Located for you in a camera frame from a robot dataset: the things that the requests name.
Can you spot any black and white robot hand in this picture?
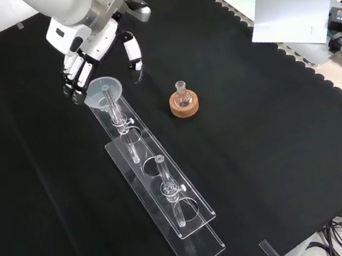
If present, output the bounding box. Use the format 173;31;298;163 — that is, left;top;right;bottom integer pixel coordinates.
43;4;149;108

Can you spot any translucent plastic funnel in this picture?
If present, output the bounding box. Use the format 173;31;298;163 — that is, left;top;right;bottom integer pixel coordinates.
80;73;127;117

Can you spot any clear acrylic funnel stand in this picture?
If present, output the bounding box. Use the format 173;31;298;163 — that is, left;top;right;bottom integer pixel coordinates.
84;70;228;256

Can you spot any small glass round-bottom flask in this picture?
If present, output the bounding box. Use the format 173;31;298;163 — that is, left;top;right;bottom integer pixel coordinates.
172;79;196;110

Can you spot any pale board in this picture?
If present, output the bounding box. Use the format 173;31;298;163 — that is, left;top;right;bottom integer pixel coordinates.
244;0;339;56

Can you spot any black table cloth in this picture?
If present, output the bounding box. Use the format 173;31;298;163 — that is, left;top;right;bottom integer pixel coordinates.
0;0;342;256

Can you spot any clear cloth clip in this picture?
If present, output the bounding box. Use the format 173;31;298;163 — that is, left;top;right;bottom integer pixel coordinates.
258;237;281;256

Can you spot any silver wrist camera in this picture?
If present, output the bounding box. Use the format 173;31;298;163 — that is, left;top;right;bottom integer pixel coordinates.
126;0;154;26

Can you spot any cork flask ring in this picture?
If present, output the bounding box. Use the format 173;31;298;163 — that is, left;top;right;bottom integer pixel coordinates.
167;87;202;121

